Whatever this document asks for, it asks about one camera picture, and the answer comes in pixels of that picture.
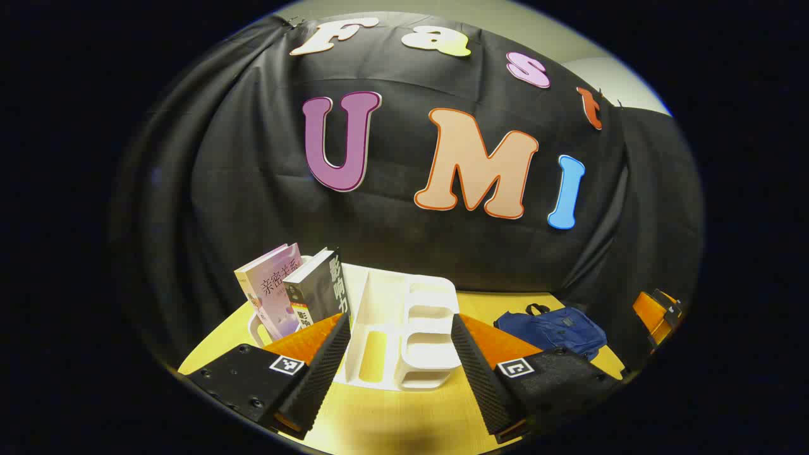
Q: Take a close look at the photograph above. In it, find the pink book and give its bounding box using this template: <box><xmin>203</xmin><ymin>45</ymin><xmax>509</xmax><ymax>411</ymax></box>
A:
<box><xmin>234</xmin><ymin>243</ymin><xmax>304</xmax><ymax>342</ymax></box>

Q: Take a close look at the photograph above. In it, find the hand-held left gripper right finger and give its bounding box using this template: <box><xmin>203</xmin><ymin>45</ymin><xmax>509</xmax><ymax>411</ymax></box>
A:
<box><xmin>450</xmin><ymin>313</ymin><xmax>623</xmax><ymax>444</ymax></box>

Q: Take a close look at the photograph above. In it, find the blue schoolbag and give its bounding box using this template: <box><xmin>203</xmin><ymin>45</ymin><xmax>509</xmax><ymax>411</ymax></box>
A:
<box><xmin>494</xmin><ymin>303</ymin><xmax>607</xmax><ymax>361</ymax></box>

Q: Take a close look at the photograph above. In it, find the black book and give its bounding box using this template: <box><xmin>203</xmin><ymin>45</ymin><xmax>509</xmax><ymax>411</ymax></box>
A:
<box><xmin>283</xmin><ymin>247</ymin><xmax>350</xmax><ymax>331</ymax></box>

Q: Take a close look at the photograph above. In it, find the white bookshelf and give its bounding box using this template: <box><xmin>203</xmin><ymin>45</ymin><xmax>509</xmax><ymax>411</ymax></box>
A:
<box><xmin>248</xmin><ymin>255</ymin><xmax>462</xmax><ymax>391</ymax></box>

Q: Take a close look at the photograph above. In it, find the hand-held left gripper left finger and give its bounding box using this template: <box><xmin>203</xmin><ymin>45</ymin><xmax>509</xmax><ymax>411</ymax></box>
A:
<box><xmin>183</xmin><ymin>313</ymin><xmax>352</xmax><ymax>441</ymax></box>

